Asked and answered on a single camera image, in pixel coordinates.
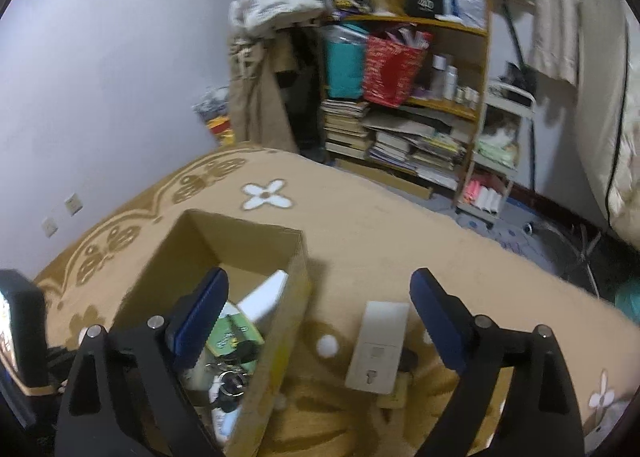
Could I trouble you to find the cream curtain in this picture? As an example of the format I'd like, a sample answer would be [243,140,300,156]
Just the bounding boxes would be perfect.
[525,0,640,248]

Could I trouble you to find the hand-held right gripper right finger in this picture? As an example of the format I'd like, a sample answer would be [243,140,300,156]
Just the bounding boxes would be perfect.
[409,267,586,457]

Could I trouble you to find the beige patterned carpet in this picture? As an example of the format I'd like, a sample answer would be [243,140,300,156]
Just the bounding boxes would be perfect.
[32,142,636,457]

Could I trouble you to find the beige hanging coat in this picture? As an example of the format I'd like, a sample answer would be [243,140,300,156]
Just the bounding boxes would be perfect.
[227,32,301,154]

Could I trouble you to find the red patterned bag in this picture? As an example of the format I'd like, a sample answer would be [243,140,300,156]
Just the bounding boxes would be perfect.
[362,32,433,108]

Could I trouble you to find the stack of books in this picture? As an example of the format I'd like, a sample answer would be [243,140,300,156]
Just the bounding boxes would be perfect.
[320,99,373,160]

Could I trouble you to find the plush toys in clear bag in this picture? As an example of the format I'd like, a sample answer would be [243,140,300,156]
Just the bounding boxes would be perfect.
[192,86,236,146]

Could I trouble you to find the white tube bottle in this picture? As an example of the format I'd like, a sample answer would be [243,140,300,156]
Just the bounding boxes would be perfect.
[210,382,241,443]

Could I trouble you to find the wooden bookshelf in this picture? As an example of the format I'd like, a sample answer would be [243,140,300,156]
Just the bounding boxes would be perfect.
[317,0,493,202]

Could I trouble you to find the pile of magazines and papers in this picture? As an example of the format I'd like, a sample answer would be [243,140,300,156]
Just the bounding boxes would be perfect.
[362,107,473,188]

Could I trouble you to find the green packet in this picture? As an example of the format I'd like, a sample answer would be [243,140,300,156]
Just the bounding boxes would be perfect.
[205,302,265,363]

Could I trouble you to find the tall white bottle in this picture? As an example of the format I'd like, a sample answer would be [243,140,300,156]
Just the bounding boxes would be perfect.
[431,54,448,98]

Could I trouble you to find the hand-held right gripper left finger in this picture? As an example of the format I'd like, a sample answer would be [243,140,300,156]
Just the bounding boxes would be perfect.
[54,267,231,457]

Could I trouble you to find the bunch of keys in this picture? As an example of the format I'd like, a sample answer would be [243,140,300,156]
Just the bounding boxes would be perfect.
[205,342,263,413]

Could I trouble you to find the teal bag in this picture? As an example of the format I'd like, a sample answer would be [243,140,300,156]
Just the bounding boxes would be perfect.
[324,24,368,98]

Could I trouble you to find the cardboard box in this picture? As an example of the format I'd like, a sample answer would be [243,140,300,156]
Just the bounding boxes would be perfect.
[107,209,312,457]

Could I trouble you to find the white rolling cart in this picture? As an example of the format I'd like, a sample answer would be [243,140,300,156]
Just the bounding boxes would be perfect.
[455,79,536,230]

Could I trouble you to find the white box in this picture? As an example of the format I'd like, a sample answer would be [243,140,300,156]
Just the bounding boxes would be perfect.
[345,301,412,394]
[235,271,290,333]

